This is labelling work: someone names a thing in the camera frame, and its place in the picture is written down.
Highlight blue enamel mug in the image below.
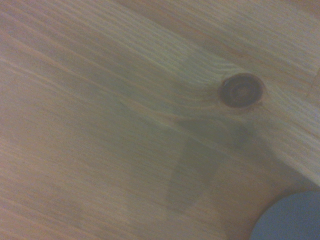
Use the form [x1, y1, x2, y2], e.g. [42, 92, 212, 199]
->
[249, 191, 320, 240]

